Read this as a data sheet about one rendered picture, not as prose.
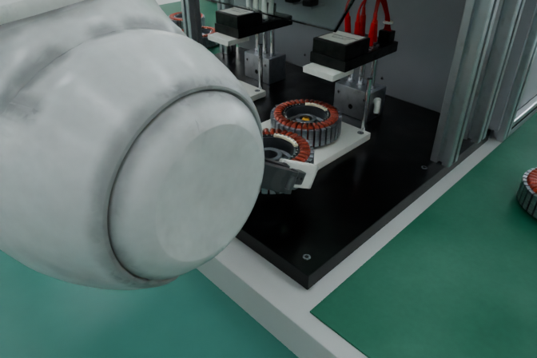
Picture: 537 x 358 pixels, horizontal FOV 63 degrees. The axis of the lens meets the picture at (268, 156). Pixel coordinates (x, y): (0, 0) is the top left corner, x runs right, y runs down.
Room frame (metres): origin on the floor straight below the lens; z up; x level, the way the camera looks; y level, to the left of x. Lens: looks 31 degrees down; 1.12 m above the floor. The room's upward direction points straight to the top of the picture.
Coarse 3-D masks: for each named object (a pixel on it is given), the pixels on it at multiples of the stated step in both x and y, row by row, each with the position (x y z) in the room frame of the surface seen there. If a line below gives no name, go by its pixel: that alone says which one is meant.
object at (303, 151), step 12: (264, 132) 0.51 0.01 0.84; (276, 132) 0.51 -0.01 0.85; (288, 132) 0.51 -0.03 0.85; (264, 144) 0.50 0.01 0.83; (276, 144) 0.50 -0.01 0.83; (288, 144) 0.49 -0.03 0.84; (300, 144) 0.48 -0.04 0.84; (276, 156) 0.46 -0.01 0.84; (288, 156) 0.48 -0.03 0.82; (300, 156) 0.45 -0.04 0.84; (312, 156) 0.46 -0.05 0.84; (264, 192) 0.41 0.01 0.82
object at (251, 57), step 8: (248, 56) 0.90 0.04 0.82; (256, 56) 0.88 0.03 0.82; (264, 56) 0.88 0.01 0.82; (272, 56) 0.88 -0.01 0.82; (280, 56) 0.88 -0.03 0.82; (248, 64) 0.90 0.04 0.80; (256, 64) 0.88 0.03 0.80; (264, 64) 0.87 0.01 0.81; (272, 64) 0.86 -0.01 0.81; (280, 64) 0.88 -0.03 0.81; (248, 72) 0.90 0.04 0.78; (256, 72) 0.88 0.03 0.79; (264, 72) 0.87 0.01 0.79; (272, 72) 0.86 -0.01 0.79; (280, 72) 0.88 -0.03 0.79; (264, 80) 0.87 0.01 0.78; (272, 80) 0.86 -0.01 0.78
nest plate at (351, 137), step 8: (264, 128) 0.64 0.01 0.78; (344, 128) 0.64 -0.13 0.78; (352, 128) 0.64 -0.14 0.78; (344, 136) 0.61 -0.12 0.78; (352, 136) 0.61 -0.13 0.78; (360, 136) 0.61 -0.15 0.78; (368, 136) 0.62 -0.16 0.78; (328, 144) 0.59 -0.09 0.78; (336, 144) 0.59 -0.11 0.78; (344, 144) 0.59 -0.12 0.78; (352, 144) 0.59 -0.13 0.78; (360, 144) 0.61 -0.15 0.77; (320, 152) 0.56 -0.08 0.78; (328, 152) 0.56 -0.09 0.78; (336, 152) 0.56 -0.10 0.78; (344, 152) 0.58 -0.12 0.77; (320, 160) 0.54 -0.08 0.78; (328, 160) 0.55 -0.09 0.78; (320, 168) 0.54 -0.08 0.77
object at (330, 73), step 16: (336, 32) 0.71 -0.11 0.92; (320, 48) 0.67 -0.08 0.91; (336, 48) 0.65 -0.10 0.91; (352, 48) 0.65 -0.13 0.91; (368, 48) 0.68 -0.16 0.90; (384, 48) 0.70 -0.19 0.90; (320, 64) 0.66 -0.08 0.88; (336, 64) 0.64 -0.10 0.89; (352, 64) 0.64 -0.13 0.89; (352, 80) 0.74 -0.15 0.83
